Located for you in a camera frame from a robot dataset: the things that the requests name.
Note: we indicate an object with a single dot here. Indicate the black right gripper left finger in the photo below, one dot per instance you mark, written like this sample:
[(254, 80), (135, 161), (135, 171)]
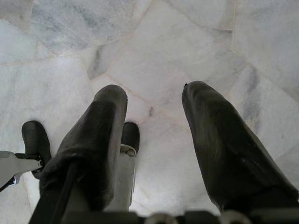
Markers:
[(93, 144)]

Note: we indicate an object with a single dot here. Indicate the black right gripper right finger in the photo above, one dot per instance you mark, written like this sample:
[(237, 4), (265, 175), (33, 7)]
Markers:
[(217, 140)]

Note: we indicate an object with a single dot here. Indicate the black right robot foot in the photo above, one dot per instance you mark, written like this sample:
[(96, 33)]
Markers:
[(131, 134)]

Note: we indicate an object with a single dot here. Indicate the black robot foot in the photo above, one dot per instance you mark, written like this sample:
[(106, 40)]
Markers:
[(131, 134), (33, 137)]

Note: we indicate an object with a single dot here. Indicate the silver right robot leg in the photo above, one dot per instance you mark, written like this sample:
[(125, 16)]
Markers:
[(126, 172)]

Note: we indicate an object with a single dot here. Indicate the silver robot leg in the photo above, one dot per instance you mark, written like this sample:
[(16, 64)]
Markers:
[(16, 163), (126, 172)]

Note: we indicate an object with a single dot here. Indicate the black left robot foot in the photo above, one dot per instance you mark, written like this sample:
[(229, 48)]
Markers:
[(33, 137)]

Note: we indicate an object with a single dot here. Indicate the silver left robot leg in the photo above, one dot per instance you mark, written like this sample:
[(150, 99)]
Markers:
[(16, 163)]

